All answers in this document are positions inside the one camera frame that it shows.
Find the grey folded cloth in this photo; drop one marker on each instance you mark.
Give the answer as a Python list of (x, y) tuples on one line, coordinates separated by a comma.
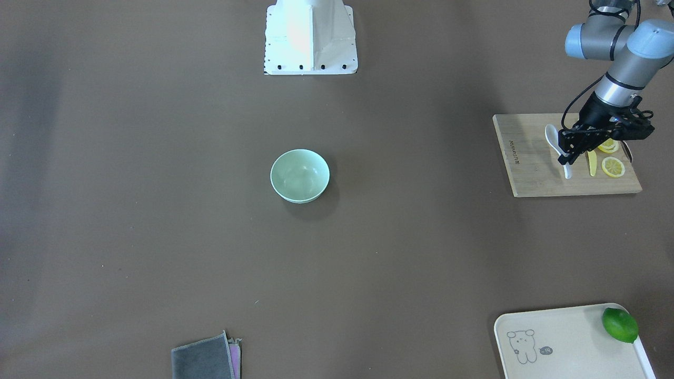
[(208, 358)]

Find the lemon slice under upper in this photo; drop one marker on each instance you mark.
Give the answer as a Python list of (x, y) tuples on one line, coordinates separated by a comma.
[(611, 152)]

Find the lemon slice lower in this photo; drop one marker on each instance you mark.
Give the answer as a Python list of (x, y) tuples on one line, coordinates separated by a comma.
[(613, 167)]

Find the yellow plastic knife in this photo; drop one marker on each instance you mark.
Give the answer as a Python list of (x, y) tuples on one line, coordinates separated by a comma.
[(592, 163)]

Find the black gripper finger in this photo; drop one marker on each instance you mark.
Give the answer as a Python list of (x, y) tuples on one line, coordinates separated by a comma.
[(568, 158)]

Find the cream rabbit tray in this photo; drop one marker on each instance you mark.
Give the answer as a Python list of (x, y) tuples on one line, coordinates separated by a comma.
[(568, 342)]

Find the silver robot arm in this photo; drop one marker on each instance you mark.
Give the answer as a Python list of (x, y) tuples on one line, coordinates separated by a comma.
[(637, 53)]

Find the pink cloth under grey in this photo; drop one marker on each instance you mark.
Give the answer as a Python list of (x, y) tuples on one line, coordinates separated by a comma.
[(236, 356)]

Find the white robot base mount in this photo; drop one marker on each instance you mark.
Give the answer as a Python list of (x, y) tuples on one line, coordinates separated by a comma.
[(310, 38)]

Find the light green bowl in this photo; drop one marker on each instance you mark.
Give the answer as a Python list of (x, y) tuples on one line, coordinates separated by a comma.
[(300, 176)]

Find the white ceramic spoon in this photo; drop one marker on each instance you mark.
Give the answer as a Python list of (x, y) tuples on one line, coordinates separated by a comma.
[(553, 141)]

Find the green lime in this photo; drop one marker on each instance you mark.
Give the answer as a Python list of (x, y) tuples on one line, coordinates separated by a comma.
[(620, 325)]

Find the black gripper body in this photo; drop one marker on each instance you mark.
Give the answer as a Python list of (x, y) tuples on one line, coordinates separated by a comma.
[(597, 110)]

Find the bamboo cutting board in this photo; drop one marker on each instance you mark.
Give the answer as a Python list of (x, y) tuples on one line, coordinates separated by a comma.
[(533, 168)]

